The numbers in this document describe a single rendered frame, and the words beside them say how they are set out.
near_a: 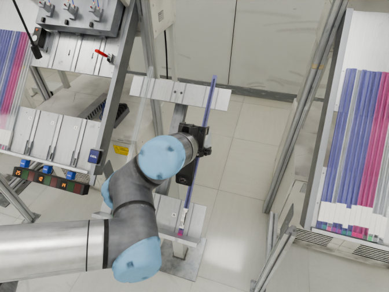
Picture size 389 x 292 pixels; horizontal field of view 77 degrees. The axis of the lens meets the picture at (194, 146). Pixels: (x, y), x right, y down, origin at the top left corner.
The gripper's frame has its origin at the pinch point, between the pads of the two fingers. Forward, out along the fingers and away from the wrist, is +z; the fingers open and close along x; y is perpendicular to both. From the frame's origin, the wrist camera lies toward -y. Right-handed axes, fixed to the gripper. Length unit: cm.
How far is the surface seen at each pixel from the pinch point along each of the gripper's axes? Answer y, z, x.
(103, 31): 33, 12, 47
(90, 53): 25, 15, 54
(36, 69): 17, 43, 109
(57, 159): -18, 5, 57
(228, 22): 91, 166, 26
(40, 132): -9, 7, 67
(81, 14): 39, 12, 57
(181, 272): -78, 44, 7
